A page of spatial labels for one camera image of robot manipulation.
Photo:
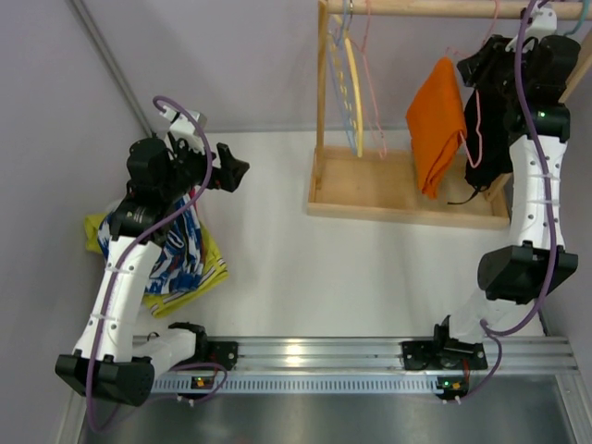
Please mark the yellow hanger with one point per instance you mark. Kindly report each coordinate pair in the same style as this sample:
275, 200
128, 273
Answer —
353, 92

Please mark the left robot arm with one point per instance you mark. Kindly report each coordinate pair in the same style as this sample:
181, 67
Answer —
105, 365

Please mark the yellow-green trousers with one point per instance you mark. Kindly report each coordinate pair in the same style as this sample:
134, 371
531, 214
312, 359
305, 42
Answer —
189, 266

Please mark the wooden clothes rack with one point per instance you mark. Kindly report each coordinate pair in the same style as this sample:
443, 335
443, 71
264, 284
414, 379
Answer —
349, 186

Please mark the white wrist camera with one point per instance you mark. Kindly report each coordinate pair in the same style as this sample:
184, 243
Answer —
181, 128
541, 21

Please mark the slotted grey cable duct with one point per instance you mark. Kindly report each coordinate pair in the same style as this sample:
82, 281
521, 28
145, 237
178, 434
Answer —
306, 384

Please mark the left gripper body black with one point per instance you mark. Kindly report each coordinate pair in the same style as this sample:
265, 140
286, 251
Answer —
220, 167

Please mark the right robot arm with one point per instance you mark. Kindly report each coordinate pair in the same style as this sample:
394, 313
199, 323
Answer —
525, 78

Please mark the orange trousers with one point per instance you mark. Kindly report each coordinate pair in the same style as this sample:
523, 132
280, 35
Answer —
436, 125

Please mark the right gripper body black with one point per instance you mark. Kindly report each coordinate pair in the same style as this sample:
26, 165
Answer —
484, 65

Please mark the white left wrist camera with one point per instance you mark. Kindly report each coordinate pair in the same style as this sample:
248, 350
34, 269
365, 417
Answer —
181, 128

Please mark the light blue hanger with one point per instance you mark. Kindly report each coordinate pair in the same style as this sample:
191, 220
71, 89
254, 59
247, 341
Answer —
337, 78

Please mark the teal hanger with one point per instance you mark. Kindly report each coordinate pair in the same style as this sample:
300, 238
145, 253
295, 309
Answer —
580, 21

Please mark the black trousers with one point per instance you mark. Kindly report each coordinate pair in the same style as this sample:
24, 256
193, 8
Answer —
496, 158

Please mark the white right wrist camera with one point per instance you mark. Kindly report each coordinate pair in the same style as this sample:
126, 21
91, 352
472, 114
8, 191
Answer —
541, 21

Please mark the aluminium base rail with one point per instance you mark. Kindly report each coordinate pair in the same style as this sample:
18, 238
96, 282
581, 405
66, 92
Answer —
520, 356

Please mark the blue patterned trousers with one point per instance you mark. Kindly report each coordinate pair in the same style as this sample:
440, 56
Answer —
117, 252

